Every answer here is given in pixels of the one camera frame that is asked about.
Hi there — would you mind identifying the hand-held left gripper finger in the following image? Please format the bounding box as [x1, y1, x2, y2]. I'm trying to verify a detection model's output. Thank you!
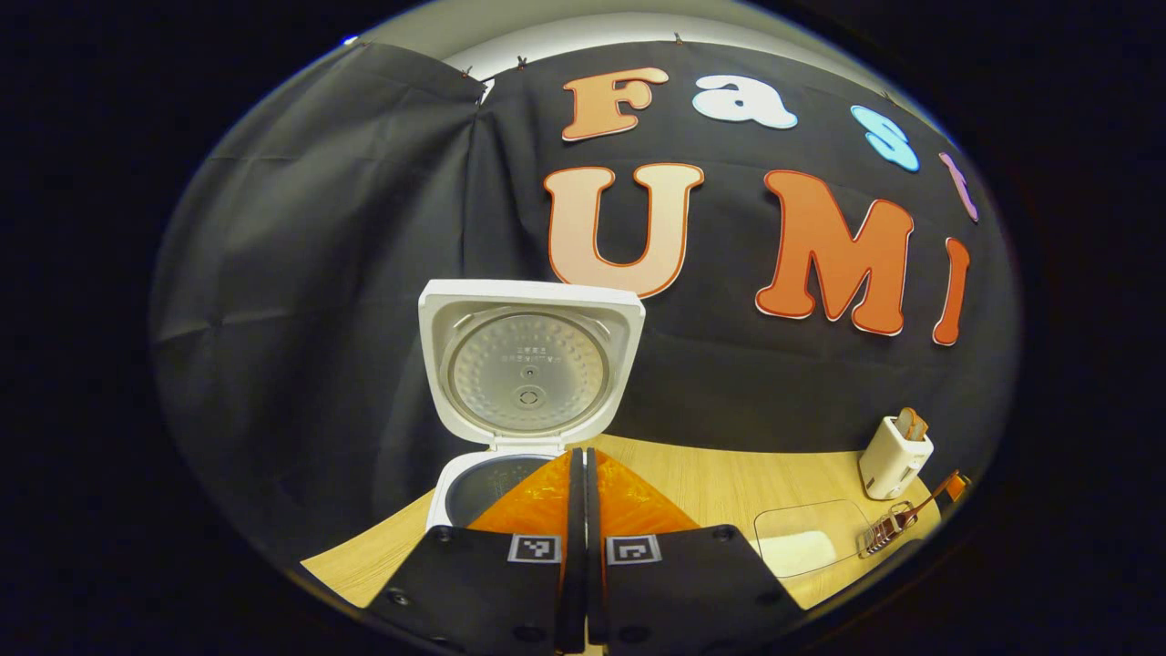
[585, 446, 807, 655]
[364, 448, 586, 655]

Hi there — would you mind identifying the brown wooden spoon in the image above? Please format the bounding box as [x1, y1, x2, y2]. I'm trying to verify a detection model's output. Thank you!
[888, 469, 962, 531]

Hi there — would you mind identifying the clear rice container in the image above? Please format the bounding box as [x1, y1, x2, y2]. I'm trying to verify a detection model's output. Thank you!
[754, 499, 875, 580]

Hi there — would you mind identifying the white rice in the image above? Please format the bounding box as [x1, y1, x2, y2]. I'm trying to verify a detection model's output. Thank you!
[761, 533, 835, 576]

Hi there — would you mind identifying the white rice cooker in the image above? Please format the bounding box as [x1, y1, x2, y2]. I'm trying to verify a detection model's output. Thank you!
[419, 278, 648, 534]

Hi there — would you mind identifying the white toaster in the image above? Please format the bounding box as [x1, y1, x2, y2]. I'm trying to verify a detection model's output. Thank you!
[858, 416, 936, 501]

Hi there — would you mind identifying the black backdrop cloth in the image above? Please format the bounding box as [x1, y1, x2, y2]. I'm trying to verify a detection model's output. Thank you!
[150, 41, 1021, 566]

